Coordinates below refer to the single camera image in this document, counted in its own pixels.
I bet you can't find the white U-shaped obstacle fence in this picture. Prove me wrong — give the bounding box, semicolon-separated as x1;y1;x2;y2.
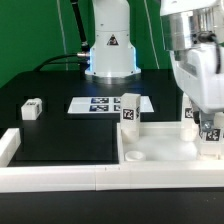
0;128;224;193

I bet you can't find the white square tabletop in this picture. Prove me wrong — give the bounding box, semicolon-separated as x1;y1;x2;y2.
116;121;224;167

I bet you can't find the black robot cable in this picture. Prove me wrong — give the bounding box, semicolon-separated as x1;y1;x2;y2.
33;0;92;72

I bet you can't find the white marker base plate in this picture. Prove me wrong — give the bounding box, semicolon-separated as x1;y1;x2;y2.
67;96;155;115

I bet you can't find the white hanging cable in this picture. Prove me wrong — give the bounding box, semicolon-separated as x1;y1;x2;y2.
57;0;69;72

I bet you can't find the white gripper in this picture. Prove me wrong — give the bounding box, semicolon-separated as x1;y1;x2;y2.
170;44;224;135

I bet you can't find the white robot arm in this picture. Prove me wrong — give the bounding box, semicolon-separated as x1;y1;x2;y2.
85;0;224;132

